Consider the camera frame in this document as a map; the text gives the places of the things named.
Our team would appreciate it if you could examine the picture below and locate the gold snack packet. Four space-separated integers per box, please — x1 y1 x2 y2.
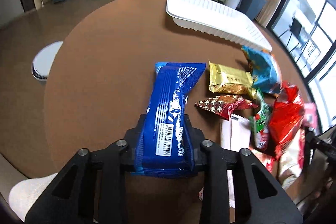
209 62 257 100

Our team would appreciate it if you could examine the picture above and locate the white plastic tray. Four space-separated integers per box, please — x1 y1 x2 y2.
166 0 272 52

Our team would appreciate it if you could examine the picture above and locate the light blue snack bag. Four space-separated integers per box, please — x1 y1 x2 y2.
241 46 282 96

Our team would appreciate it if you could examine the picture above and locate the red brown patterned snack packet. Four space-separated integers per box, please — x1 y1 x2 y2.
195 94 259 121

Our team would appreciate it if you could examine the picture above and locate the blue cookie packet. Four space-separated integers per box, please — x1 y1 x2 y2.
134 63 206 178

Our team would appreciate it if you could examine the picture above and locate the black outdoor chair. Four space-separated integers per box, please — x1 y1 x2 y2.
278 18 321 68

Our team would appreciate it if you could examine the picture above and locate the pink snack bag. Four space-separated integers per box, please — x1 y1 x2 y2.
302 103 318 129

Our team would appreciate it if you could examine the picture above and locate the white red long snack packet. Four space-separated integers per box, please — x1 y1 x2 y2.
220 114 251 208

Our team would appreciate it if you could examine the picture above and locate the red Mylikes candy bag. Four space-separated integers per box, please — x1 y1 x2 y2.
268 82 305 161

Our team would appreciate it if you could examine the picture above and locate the white round stool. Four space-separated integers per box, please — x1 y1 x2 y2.
31 41 63 82

